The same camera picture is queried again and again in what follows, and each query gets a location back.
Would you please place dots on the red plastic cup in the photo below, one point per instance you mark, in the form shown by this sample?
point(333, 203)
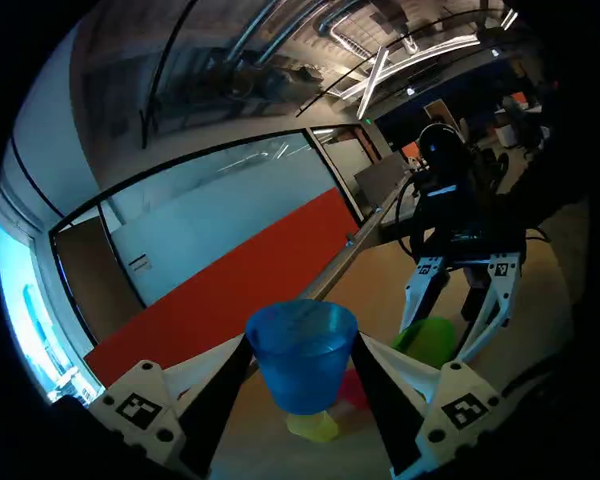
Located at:
point(352, 387)

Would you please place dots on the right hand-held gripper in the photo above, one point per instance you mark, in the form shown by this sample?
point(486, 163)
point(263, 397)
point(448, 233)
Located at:
point(447, 200)

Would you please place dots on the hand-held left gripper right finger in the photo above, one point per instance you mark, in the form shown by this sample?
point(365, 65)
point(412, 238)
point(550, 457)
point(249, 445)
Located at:
point(455, 400)

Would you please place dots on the red desk screen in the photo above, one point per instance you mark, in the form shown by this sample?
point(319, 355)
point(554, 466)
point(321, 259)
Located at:
point(220, 295)

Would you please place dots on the yellow plastic cup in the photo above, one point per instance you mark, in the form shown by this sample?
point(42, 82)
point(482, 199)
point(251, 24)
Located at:
point(314, 426)

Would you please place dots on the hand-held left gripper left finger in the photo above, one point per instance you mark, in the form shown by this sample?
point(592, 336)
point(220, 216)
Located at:
point(145, 400)

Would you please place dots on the green plastic cup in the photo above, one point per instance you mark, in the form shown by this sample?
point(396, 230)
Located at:
point(427, 337)

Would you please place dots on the blue plastic cup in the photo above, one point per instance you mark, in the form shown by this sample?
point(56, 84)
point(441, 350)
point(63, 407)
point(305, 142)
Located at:
point(300, 360)

